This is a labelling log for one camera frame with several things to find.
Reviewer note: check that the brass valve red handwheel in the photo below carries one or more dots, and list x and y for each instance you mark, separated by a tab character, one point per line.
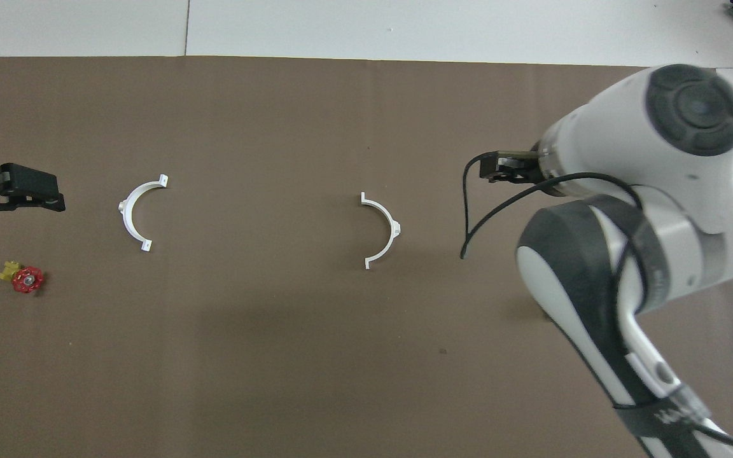
27	280

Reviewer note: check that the brown paper table mat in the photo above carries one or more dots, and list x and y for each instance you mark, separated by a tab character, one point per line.
277	381

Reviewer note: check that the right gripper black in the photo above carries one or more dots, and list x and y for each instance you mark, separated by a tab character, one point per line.
522	160

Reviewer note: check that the right white Franka arm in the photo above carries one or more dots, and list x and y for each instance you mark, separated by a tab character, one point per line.
691	191

